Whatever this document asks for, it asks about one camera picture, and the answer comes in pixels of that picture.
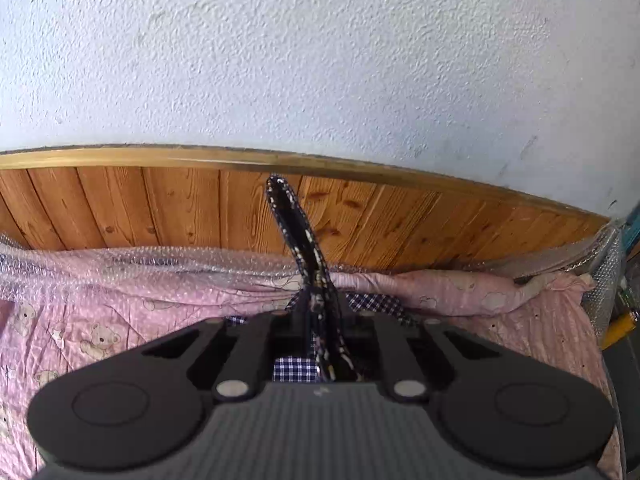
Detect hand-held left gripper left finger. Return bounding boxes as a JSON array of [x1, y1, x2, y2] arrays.
[[145, 289, 314, 402]]

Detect navy plaid shirt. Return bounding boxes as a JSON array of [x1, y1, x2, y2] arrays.
[[224, 174, 418, 385]]

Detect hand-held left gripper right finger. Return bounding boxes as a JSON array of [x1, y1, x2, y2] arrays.
[[332, 304, 501, 402]]

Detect teal striped panel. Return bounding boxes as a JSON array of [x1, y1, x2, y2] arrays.
[[617, 212, 640, 251]]

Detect clear bubble wrap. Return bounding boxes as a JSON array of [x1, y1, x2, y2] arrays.
[[0, 220, 628, 341]]

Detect pink bear-printed quilt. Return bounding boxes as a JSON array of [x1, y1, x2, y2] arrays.
[[0, 267, 626, 480]]

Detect wooden headboard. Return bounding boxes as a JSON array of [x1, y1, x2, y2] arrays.
[[0, 144, 623, 286]]

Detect yellow object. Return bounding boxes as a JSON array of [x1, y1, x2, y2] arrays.
[[600, 310, 640, 351]]

